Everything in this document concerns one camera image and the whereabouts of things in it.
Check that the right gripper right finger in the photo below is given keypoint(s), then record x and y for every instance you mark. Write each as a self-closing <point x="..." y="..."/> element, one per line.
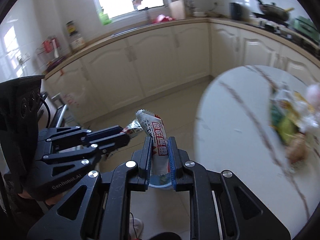
<point x="221" y="205"/>

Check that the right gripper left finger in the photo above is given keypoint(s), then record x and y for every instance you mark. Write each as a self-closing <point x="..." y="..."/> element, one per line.
<point x="98" y="206"/>

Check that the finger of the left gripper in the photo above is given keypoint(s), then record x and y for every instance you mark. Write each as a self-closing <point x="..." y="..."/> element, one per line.
<point x="57" y="162"/>
<point x="66" y="137"/>

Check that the silver wrapper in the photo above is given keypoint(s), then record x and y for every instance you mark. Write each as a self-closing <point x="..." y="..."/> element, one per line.
<point x="133" y="129"/>

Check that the white red snack wrapper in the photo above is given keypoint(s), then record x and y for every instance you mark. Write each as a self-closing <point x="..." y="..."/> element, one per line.
<point x="154" y="128"/>

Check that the pile of trash wrappers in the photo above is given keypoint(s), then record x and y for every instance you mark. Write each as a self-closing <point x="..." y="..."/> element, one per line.
<point x="294" y="120"/>

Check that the person left hand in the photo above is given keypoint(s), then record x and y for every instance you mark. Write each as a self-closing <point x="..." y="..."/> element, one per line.
<point x="50" y="201"/>

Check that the white slipper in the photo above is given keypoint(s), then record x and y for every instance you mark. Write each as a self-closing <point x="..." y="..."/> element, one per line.
<point x="135" y="228"/>

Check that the glass door low cabinet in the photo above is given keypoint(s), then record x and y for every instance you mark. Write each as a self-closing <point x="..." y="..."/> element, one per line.
<point x="57" y="110"/>

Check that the white plastic bag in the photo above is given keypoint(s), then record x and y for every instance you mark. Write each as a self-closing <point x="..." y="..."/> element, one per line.
<point x="73" y="100"/>

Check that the red utensil holder rack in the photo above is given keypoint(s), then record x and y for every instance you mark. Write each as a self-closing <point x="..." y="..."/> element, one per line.
<point x="50" y="54"/>

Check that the round white marble table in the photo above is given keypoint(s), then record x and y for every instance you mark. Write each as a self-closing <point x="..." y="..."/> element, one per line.
<point x="233" y="132"/>

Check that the glass jar with label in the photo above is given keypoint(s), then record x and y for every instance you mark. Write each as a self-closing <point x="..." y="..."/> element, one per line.
<point x="76" y="40"/>

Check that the green bottle on windowsill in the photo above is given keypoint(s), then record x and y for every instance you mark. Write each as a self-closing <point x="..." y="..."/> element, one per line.
<point x="103" y="17"/>

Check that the wooden cutting board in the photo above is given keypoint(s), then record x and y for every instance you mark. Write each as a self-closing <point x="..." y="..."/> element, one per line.
<point x="177" y="10"/>

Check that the black electric kettle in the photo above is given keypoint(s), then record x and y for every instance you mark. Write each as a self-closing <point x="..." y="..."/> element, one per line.
<point x="235" y="11"/>

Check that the green electric cooker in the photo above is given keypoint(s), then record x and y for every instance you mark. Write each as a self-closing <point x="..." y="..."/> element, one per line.
<point x="306" y="27"/>

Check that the black wok with lid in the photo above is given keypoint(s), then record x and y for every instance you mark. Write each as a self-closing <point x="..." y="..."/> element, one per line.
<point x="273" y="10"/>

